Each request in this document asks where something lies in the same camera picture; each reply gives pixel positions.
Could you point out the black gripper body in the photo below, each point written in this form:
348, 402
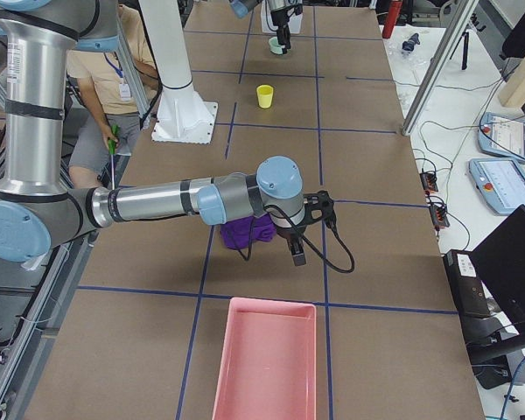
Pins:
279, 17
287, 233

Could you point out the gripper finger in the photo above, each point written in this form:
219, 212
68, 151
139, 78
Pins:
280, 35
302, 254
286, 39
294, 256

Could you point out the yellow plastic cup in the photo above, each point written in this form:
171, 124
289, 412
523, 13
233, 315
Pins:
264, 95

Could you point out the black box device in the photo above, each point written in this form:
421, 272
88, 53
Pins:
466, 288

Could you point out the pale green bowl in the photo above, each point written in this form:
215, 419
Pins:
276, 48

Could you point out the purple cloth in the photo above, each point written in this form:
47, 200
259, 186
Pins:
237, 234

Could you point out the pink plastic bin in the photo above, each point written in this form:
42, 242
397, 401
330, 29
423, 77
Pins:
269, 361

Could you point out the red bottle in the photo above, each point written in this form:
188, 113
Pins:
391, 19

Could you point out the dark folded umbrella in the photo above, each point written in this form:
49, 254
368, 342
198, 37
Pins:
409, 45

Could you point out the seated person beige shirt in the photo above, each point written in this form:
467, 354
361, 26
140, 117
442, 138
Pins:
106, 94

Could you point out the black monitor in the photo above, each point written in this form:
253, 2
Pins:
499, 261

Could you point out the near teach pendant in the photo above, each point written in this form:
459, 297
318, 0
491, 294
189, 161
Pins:
500, 181

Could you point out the teach pendant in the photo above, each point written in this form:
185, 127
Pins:
502, 136
500, 181

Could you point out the far teach pendant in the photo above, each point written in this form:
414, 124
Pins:
502, 136

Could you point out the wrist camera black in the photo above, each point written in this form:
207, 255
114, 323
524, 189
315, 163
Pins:
319, 206

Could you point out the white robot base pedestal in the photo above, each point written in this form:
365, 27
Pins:
182, 115

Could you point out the aluminium frame post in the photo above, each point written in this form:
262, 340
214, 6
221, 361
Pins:
447, 43

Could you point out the green handled screwdriver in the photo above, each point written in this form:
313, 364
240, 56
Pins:
112, 145

